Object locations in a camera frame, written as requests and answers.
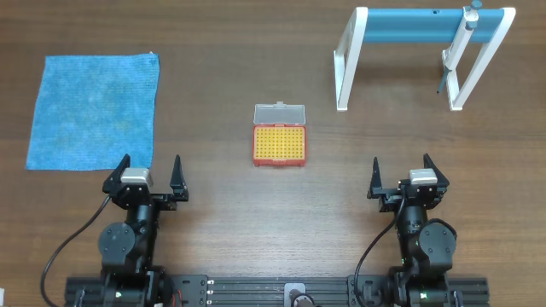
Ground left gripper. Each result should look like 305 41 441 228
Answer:
102 153 189 211

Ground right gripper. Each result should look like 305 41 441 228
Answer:
367 153 450 213

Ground white pipette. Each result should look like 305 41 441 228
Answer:
436 0 484 95

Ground blue cloth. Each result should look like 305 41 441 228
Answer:
25 52 161 171

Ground red and yellow tip box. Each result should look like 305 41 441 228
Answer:
252 101 308 168

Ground white and blue stand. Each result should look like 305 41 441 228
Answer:
334 6 517 112

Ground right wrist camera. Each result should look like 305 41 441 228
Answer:
408 168 439 186

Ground black cable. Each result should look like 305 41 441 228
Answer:
353 194 406 306
40 194 113 307

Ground mounting rail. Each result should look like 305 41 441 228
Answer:
64 275 491 307

